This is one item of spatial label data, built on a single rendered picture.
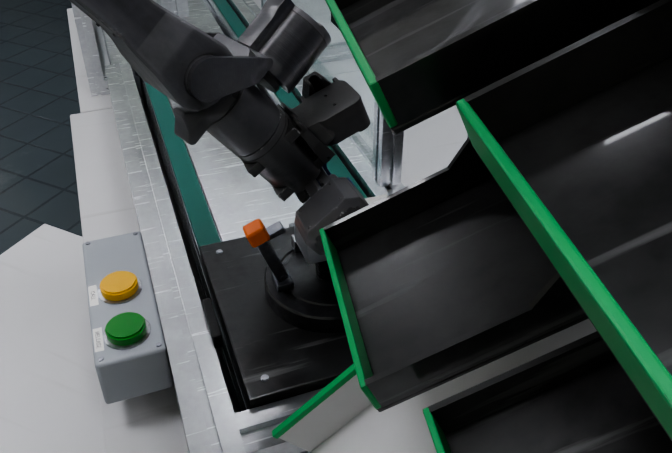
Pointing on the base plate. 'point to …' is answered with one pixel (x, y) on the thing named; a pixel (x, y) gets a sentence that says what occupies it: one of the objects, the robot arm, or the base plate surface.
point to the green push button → (125, 328)
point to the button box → (112, 356)
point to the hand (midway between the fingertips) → (336, 201)
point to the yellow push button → (119, 285)
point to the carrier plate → (267, 328)
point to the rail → (174, 283)
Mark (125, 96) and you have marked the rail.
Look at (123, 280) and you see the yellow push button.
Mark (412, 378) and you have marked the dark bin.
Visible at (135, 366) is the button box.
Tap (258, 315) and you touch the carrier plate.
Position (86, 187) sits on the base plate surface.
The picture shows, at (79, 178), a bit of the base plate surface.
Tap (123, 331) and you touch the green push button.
